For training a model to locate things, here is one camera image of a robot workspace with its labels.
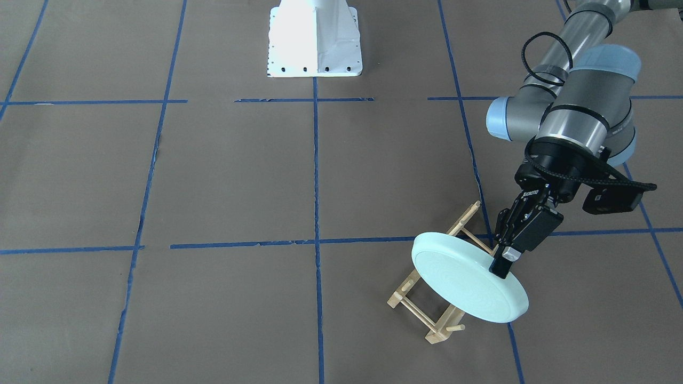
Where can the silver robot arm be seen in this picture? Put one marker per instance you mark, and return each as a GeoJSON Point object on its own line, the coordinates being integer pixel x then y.
{"type": "Point", "coordinates": [575, 116]}

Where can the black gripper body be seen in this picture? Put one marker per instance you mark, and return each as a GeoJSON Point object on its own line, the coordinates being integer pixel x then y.
{"type": "Point", "coordinates": [558, 161]}

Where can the wooden plate rack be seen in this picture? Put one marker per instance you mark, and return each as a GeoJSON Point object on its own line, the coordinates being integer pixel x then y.
{"type": "Point", "coordinates": [441, 318]}

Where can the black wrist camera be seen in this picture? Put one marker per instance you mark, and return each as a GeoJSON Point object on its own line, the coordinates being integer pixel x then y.
{"type": "Point", "coordinates": [611, 199]}

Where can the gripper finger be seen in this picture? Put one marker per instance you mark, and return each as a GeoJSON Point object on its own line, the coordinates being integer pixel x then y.
{"type": "Point", "coordinates": [530, 229]}
{"type": "Point", "coordinates": [504, 229]}

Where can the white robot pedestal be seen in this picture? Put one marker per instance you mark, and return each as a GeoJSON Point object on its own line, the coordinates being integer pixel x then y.
{"type": "Point", "coordinates": [314, 39]}

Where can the mint green plate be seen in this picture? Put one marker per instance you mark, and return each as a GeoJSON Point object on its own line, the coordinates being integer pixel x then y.
{"type": "Point", "coordinates": [458, 271]}

